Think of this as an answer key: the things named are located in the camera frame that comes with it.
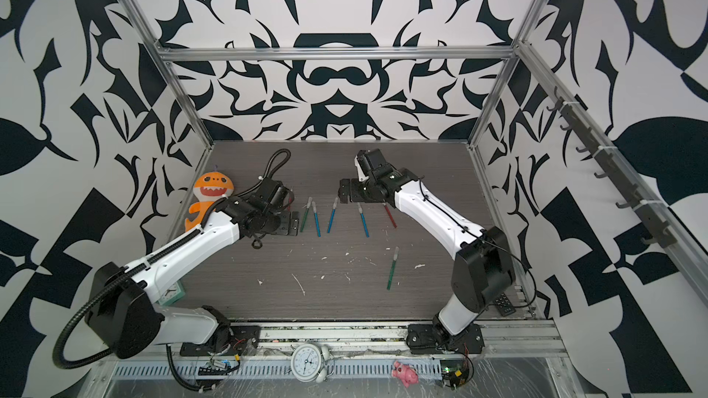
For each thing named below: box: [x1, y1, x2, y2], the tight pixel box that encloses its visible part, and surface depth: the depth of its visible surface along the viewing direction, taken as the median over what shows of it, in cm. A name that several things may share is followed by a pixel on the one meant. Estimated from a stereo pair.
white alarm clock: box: [290, 343, 330, 384], surface depth 69 cm
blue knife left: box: [311, 200, 322, 238], surface depth 98 cm
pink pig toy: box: [391, 361, 420, 388], surface depth 69 cm
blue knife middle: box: [326, 197, 339, 234], surface depth 101 cm
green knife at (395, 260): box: [386, 245, 400, 291], surface depth 89 cm
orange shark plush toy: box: [184, 171, 236, 232], surface depth 98 cm
